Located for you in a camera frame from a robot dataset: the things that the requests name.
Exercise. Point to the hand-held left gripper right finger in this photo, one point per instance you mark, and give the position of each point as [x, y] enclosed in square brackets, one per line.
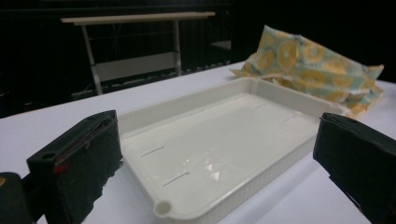
[358, 155]

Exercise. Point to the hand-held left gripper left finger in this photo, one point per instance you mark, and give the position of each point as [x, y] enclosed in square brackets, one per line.
[77, 161]

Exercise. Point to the lemon print cloth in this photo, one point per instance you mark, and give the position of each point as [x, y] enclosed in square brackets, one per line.
[311, 68]

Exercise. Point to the white plastic tray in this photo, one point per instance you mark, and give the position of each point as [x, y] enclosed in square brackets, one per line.
[218, 140]

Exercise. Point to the white metal frame table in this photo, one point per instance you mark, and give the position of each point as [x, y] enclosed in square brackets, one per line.
[137, 62]

